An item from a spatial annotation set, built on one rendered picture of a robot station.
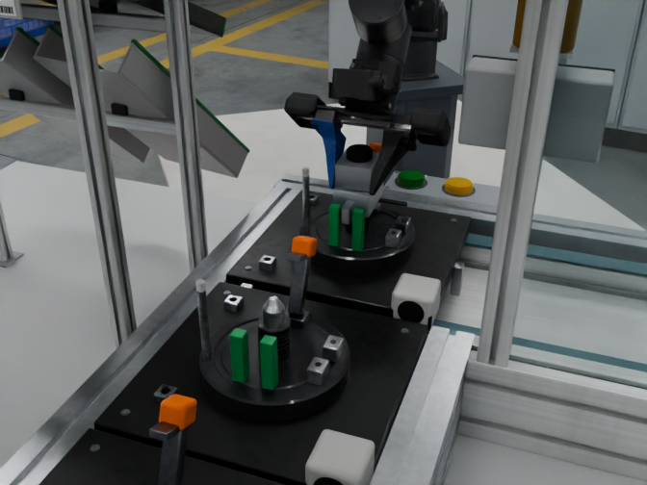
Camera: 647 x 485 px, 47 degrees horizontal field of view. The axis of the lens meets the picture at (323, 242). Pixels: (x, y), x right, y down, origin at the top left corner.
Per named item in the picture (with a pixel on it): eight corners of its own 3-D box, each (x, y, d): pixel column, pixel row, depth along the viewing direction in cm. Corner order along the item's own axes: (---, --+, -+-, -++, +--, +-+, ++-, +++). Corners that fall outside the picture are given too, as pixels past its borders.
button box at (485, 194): (392, 205, 115) (394, 168, 112) (530, 227, 109) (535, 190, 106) (379, 225, 110) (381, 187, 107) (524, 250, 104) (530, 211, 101)
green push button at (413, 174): (401, 180, 111) (401, 167, 110) (427, 184, 110) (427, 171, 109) (394, 191, 108) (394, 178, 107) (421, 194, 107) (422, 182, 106)
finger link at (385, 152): (387, 143, 87) (376, 127, 82) (417, 147, 86) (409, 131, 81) (375, 200, 86) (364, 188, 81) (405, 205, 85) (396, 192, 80)
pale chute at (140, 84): (165, 159, 109) (176, 132, 109) (238, 178, 103) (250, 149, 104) (31, 58, 84) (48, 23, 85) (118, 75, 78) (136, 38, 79)
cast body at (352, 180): (349, 187, 91) (349, 135, 88) (383, 192, 90) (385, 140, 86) (326, 220, 85) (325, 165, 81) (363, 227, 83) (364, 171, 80)
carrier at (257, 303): (219, 295, 84) (212, 196, 78) (427, 340, 77) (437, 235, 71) (94, 441, 65) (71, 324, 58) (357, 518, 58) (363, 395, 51)
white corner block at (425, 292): (400, 301, 84) (401, 270, 82) (439, 309, 82) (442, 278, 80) (388, 324, 80) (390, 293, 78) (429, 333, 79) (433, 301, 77)
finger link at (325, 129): (323, 135, 90) (309, 117, 84) (351, 139, 89) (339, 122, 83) (311, 190, 89) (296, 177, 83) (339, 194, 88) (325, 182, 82)
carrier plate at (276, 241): (301, 201, 105) (301, 188, 104) (470, 229, 98) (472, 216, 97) (225, 289, 86) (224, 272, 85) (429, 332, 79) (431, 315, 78)
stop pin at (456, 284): (452, 289, 90) (454, 261, 88) (461, 291, 90) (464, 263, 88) (449, 294, 89) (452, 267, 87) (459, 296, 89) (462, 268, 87)
